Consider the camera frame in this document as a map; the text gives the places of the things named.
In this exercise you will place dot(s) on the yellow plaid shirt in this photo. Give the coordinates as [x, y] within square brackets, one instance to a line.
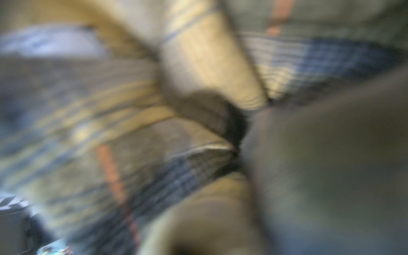
[209, 127]

